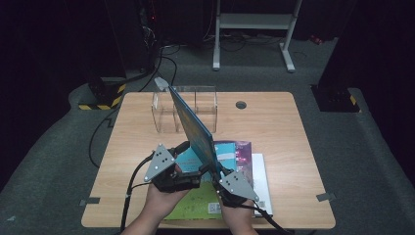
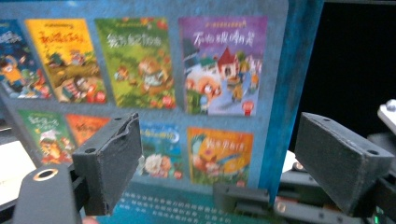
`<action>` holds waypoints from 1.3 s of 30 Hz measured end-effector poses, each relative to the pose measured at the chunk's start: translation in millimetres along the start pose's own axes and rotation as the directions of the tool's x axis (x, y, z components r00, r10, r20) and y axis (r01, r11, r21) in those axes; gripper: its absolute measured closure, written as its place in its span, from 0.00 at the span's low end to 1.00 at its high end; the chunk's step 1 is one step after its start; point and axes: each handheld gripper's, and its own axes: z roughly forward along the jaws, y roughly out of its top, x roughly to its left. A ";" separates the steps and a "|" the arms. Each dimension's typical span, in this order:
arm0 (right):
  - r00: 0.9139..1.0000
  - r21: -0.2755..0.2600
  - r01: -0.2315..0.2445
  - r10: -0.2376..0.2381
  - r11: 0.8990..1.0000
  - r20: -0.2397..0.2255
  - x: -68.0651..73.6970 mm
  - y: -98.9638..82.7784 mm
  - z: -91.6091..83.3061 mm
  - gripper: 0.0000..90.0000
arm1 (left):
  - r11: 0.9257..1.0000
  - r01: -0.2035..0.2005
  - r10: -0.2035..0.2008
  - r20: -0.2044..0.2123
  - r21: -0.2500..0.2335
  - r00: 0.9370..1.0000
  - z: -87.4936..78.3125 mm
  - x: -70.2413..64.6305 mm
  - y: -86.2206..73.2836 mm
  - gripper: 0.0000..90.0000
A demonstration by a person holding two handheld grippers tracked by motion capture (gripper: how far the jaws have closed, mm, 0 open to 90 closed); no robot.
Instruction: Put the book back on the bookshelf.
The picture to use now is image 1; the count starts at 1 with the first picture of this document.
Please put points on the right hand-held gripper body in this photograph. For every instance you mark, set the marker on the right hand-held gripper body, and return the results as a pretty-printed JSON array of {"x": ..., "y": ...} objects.
[{"x": 238, "y": 187}]

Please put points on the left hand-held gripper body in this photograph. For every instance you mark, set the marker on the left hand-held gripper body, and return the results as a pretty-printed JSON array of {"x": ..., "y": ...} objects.
[{"x": 160, "y": 163}]

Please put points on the dark blue picture book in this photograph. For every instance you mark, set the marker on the dark blue picture book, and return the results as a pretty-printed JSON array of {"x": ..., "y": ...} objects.
[{"x": 195, "y": 130}]

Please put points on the white book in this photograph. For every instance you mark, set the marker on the white book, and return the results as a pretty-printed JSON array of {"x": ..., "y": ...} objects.
[{"x": 262, "y": 176}]

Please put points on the sky-blue picture book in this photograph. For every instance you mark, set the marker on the sky-blue picture book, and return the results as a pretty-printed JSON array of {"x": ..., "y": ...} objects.
[{"x": 195, "y": 202}]

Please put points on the dark red purple book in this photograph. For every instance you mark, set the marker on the dark red purple book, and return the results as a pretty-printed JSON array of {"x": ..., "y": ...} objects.
[{"x": 244, "y": 156}]

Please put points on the clear acrylic book rack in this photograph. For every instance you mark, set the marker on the clear acrylic book rack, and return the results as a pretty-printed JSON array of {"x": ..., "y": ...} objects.
[{"x": 205, "y": 107}]

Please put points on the person's right hand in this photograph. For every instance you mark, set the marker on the person's right hand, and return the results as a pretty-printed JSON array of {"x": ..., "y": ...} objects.
[{"x": 239, "y": 215}]

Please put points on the person's left hand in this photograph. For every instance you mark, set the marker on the person's left hand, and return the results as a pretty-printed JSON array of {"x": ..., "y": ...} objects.
[{"x": 163, "y": 202}]

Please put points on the grey tape piece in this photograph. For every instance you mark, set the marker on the grey tape piece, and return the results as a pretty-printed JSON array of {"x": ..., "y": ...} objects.
[
  {"x": 89, "y": 201},
  {"x": 325, "y": 197}
]

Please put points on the black yellow striped stand base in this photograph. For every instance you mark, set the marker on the black yellow striped stand base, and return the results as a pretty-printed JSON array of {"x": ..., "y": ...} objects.
[
  {"x": 104, "y": 94},
  {"x": 336, "y": 99}
]

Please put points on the black equipment cabinet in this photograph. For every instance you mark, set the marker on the black equipment cabinet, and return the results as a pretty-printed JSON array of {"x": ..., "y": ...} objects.
[{"x": 130, "y": 32}]

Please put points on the white metal stand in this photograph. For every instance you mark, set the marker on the white metal stand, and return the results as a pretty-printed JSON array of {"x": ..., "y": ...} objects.
[{"x": 254, "y": 21}]

